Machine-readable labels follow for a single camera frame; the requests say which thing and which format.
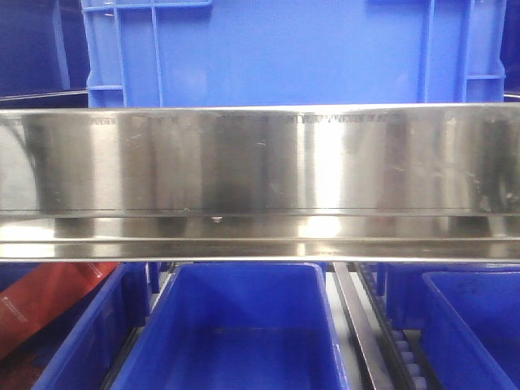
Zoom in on blue bin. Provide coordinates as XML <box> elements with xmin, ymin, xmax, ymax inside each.
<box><xmin>112</xmin><ymin>262</ymin><xmax>349</xmax><ymax>389</ymax></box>
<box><xmin>1</xmin><ymin>263</ymin><xmax>150</xmax><ymax>389</ymax></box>
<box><xmin>379</xmin><ymin>263</ymin><xmax>519</xmax><ymax>389</ymax></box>

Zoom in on roller track white wheels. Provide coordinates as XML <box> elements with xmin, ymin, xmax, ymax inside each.
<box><xmin>354</xmin><ymin>262</ymin><xmax>442</xmax><ymax>389</ymax></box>

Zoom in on large blue crate upper shelf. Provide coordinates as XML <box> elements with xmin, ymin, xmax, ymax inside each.
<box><xmin>81</xmin><ymin>1</ymin><xmax>506</xmax><ymax>107</ymax></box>

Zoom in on dark blue crate upper left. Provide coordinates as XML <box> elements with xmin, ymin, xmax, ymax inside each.
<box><xmin>1</xmin><ymin>1</ymin><xmax>89</xmax><ymax>98</ymax></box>

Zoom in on blue bin right lower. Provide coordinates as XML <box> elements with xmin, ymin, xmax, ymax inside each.
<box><xmin>379</xmin><ymin>263</ymin><xmax>519</xmax><ymax>389</ymax></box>

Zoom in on blue bin centre lower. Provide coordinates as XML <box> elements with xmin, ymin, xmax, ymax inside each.
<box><xmin>112</xmin><ymin>262</ymin><xmax>349</xmax><ymax>389</ymax></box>

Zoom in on red package in bin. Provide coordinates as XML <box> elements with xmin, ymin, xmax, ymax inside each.
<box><xmin>1</xmin><ymin>262</ymin><xmax>119</xmax><ymax>358</ymax></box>

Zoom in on blue bin left lower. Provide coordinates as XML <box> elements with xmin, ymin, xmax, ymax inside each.
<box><xmin>1</xmin><ymin>263</ymin><xmax>150</xmax><ymax>389</ymax></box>

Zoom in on metal divider guide rail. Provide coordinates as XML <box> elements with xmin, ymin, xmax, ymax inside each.
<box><xmin>332</xmin><ymin>262</ymin><xmax>396</xmax><ymax>389</ymax></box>

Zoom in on stainless steel shelf rail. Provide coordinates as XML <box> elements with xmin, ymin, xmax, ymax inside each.
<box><xmin>1</xmin><ymin>103</ymin><xmax>519</xmax><ymax>262</ymax></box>

